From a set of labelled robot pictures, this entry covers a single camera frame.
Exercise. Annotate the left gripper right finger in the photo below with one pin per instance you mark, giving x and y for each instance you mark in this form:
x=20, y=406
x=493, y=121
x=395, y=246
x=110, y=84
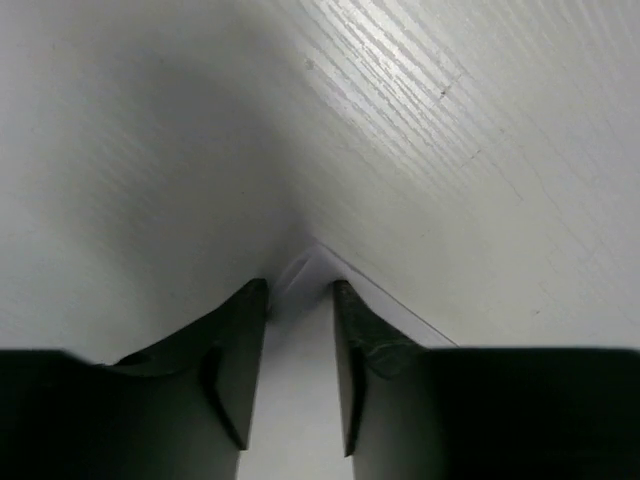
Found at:
x=411, y=412

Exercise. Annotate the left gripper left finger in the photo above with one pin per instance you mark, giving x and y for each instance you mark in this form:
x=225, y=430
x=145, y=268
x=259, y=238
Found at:
x=178, y=409

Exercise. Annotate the white t shirt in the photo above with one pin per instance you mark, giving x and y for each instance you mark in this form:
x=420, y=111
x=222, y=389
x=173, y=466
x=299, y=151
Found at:
x=296, y=430

